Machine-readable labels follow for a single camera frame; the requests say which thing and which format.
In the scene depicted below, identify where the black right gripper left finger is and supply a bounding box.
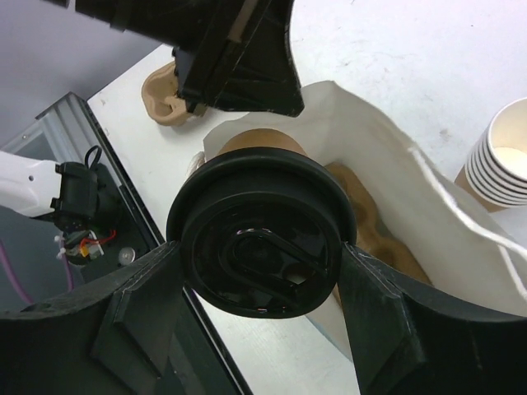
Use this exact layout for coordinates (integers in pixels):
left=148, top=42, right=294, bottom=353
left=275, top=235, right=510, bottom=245
left=1, top=242, right=181, bottom=394

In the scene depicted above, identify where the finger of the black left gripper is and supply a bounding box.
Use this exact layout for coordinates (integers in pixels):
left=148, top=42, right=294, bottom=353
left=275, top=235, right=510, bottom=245
left=173, top=1, right=305, bottom=117

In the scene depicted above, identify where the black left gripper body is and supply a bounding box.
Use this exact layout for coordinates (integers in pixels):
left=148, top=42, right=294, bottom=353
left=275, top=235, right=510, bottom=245
left=75, top=0, right=255, bottom=45

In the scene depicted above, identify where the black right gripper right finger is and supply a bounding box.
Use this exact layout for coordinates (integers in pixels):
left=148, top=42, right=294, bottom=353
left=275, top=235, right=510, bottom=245
left=338, top=244, right=526, bottom=394

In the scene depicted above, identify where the brown paper coffee cup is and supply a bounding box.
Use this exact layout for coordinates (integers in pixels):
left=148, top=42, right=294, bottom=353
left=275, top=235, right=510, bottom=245
left=218, top=128, right=307, bottom=156

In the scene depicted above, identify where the light blue paper bag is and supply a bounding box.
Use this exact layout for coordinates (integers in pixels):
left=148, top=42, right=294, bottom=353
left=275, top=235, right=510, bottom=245
left=189, top=80, right=527, bottom=359

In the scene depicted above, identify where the brown cardboard cup carrier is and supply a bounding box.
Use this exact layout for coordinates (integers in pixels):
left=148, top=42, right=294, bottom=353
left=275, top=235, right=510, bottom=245
left=325, top=162, right=431, bottom=285
left=141, top=60, right=207, bottom=127

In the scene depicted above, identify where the black plastic cup lid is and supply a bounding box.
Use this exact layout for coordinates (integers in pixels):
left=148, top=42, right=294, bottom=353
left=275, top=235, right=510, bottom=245
left=166, top=147, right=357, bottom=319

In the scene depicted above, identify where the stack of brown paper cups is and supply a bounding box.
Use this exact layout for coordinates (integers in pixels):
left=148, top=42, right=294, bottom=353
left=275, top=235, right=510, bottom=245
left=455, top=98, right=526, bottom=212

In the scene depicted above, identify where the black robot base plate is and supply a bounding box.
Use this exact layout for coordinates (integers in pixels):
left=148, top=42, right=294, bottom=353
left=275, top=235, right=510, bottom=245
left=50, top=93, right=250, bottom=394

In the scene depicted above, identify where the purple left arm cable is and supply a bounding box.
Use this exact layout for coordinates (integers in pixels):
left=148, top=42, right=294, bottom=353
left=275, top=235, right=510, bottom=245
left=0, top=238, right=75, bottom=305

